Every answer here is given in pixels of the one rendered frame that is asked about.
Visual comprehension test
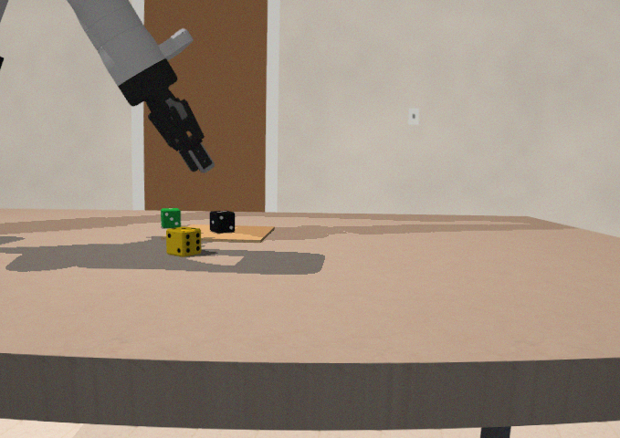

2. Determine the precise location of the green die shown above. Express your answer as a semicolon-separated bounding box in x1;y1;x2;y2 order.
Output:
161;208;181;228

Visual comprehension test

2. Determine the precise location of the yellow die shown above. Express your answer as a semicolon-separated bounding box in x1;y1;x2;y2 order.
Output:
166;226;201;257

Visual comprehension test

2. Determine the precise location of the tan square mat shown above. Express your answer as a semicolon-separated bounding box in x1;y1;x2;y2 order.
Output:
186;224;275;243

